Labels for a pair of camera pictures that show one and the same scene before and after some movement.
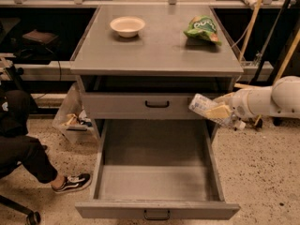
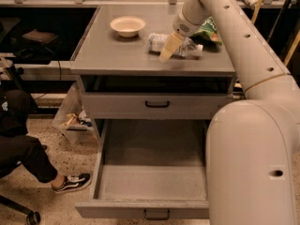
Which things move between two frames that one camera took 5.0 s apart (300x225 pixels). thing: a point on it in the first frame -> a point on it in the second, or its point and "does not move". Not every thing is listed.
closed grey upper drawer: [138, 106] does not move
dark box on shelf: [39, 36] does not move
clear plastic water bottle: [202, 105] -> [157, 41]
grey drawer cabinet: [157, 160] does not move
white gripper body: [240, 105] -> [182, 24]
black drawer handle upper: [157, 106] does not move
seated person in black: [16, 144] does not move
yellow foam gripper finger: [220, 112] -> [172, 45]
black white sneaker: [74, 183] does not move
